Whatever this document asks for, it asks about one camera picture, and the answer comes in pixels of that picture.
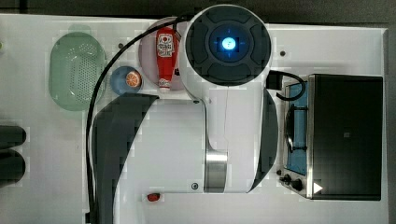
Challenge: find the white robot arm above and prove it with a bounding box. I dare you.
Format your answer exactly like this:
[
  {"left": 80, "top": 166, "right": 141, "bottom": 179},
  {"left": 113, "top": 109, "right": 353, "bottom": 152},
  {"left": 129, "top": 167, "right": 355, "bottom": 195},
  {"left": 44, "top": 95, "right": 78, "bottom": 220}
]
[{"left": 92, "top": 5, "right": 278, "bottom": 224}]

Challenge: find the red ketchup bottle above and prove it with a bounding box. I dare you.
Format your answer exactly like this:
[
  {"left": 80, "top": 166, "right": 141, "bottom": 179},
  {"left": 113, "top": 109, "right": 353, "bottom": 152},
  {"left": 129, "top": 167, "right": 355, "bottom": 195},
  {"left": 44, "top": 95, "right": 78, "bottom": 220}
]
[{"left": 156, "top": 27, "right": 178, "bottom": 92}]

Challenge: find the orange slice toy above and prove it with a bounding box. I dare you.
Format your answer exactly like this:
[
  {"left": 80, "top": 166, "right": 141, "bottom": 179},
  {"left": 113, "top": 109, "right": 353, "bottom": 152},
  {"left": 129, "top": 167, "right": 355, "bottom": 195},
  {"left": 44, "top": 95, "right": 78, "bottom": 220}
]
[{"left": 125, "top": 71, "right": 142, "bottom": 88}]

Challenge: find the pink round plate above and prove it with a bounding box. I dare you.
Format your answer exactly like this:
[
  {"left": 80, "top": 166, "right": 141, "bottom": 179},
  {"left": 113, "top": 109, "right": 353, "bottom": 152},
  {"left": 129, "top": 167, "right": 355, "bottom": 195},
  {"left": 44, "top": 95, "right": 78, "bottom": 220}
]
[{"left": 138, "top": 17, "right": 187, "bottom": 91}]

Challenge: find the blue bowl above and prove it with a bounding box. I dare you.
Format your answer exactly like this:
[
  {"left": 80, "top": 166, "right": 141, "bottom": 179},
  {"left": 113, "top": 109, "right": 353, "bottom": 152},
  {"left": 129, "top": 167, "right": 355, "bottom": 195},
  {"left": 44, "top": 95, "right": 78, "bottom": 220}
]
[{"left": 110, "top": 66, "right": 143, "bottom": 95}]

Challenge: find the small red toy fruit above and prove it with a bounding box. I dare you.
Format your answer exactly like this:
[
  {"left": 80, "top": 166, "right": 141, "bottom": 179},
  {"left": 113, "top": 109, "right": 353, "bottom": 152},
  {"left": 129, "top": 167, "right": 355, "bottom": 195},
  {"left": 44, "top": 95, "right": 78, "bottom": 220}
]
[{"left": 147, "top": 193, "right": 161, "bottom": 203}]

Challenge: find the green perforated colander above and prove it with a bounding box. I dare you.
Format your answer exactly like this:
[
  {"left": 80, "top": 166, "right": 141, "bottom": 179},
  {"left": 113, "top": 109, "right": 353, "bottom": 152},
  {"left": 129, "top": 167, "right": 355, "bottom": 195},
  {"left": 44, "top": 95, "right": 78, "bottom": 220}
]
[{"left": 49, "top": 32, "right": 106, "bottom": 111}]

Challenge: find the black toaster oven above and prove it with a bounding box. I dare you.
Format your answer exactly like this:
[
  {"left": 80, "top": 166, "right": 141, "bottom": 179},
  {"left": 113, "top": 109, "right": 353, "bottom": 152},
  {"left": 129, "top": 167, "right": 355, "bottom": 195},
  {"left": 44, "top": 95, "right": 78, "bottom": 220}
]
[{"left": 276, "top": 74, "right": 383, "bottom": 201}]

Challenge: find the upper black cylinder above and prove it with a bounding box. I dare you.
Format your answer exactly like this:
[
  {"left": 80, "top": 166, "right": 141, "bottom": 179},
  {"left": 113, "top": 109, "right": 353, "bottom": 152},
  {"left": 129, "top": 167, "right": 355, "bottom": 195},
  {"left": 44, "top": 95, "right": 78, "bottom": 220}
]
[{"left": 0, "top": 125, "right": 26, "bottom": 149}]

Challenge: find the black cylinder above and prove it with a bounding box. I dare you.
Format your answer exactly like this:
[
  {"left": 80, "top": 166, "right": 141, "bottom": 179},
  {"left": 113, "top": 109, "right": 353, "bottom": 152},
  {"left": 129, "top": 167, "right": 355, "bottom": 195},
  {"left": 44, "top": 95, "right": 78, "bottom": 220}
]
[
  {"left": 0, "top": 125, "right": 26, "bottom": 149},
  {"left": 0, "top": 149, "right": 26, "bottom": 188}
]

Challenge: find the lower black cylinder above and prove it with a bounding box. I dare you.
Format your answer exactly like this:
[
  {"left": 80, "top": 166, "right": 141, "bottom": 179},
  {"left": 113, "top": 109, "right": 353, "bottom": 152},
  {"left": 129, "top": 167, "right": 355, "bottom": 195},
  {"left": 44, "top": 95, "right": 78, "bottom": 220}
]
[{"left": 0, "top": 149, "right": 26, "bottom": 188}]

